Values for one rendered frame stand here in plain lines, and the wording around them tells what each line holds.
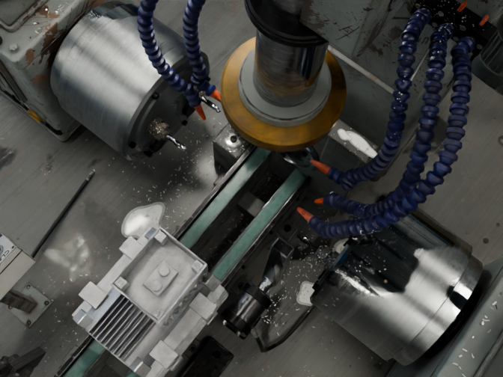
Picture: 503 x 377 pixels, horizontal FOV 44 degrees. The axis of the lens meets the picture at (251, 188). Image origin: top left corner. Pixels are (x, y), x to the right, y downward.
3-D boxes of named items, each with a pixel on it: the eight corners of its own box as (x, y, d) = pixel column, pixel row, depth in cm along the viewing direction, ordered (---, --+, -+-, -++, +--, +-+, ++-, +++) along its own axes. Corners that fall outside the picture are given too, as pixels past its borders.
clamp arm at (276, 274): (269, 266, 114) (281, 233, 90) (283, 276, 114) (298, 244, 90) (258, 280, 113) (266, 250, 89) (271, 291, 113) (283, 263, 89)
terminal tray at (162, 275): (162, 235, 107) (158, 224, 101) (210, 273, 106) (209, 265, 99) (116, 289, 104) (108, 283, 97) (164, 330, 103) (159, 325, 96)
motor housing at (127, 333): (154, 241, 123) (141, 215, 105) (229, 301, 120) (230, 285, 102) (84, 322, 117) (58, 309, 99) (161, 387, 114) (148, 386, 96)
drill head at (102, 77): (99, 10, 139) (73, -68, 115) (227, 104, 133) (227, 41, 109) (20, 88, 132) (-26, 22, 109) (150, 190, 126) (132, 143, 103)
